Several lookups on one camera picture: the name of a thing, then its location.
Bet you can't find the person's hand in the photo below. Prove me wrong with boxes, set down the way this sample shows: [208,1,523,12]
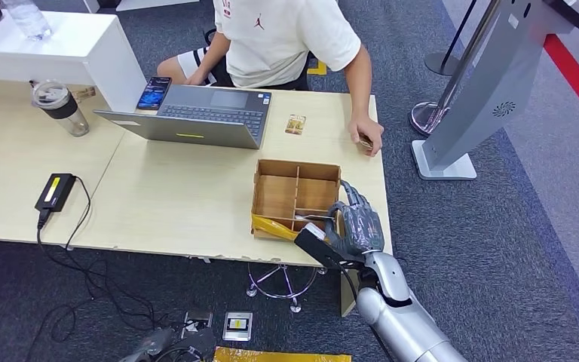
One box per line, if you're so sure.
[348,115,385,158]
[184,69,210,87]

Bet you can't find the clear tumbler with black band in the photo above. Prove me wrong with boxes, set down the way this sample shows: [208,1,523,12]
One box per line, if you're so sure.
[31,79,90,138]

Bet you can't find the thin black cable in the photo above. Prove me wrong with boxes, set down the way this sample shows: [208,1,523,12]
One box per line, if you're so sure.
[63,174,93,251]

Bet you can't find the silver kiosk stand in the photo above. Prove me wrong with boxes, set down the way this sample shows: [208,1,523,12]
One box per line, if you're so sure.
[410,0,579,181]

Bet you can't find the grey laptop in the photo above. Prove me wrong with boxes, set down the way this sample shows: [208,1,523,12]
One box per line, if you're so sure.
[93,84,273,150]

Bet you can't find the white desktop shelf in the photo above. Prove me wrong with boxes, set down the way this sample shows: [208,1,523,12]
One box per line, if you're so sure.
[0,10,148,113]

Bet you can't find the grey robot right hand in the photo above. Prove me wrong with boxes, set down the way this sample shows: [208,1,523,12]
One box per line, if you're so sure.
[324,179,385,262]

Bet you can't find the person's right hand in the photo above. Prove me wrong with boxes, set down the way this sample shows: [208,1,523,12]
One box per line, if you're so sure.
[184,69,210,87]

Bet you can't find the black smartphone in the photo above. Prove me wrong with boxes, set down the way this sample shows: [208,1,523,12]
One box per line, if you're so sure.
[136,75,173,111]

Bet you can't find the yellow floor tape corner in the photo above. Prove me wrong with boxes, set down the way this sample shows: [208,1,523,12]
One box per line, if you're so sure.
[213,345,353,362]

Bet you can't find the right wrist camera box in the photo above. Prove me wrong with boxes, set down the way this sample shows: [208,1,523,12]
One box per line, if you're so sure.
[294,222,351,272]

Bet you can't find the chrome stanchion post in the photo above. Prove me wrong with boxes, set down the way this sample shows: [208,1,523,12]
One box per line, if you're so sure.
[409,0,501,137]

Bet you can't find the black power adapter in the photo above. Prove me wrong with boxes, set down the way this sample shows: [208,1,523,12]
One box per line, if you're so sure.
[35,173,77,213]

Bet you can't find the black power cord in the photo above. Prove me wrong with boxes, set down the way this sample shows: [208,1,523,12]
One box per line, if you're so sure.
[24,207,208,360]

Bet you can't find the chrome stool base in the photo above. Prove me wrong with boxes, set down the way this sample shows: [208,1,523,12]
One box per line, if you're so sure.
[246,263,329,314]

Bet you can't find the desk leg panel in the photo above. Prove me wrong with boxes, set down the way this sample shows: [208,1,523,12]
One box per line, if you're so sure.
[339,269,363,318]

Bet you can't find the dark stanchion post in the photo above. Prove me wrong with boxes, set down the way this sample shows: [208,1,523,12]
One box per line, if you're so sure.
[424,0,480,77]

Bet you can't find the wooden divided box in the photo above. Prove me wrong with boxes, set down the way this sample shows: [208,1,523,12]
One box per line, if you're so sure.
[250,158,343,244]

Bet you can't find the white room key card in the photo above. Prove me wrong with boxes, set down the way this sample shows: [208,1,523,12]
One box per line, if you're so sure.
[295,213,339,224]

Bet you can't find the clear plastic water bottle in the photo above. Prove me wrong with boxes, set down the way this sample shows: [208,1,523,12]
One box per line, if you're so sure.
[0,0,54,41]

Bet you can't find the seated person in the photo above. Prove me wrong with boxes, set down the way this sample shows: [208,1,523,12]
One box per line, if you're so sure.
[157,0,385,158]

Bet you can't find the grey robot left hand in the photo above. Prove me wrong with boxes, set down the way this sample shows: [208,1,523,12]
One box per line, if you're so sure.
[119,327,176,362]

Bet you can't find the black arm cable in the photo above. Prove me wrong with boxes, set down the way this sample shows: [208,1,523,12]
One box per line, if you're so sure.
[336,259,395,362]

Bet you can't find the person's left hand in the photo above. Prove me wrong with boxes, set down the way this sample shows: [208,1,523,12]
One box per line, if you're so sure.
[348,115,385,158]

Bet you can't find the gold patterned card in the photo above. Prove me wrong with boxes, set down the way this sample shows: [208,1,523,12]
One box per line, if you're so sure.
[284,113,308,137]

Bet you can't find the small tan card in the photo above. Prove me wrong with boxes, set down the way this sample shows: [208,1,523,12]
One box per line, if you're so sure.
[72,86,97,103]

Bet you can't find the closed steel floor socket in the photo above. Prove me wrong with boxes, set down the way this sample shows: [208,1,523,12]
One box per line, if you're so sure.
[222,311,253,342]

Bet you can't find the floor socket with plug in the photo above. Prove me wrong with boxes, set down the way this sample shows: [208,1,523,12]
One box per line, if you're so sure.
[182,309,215,341]

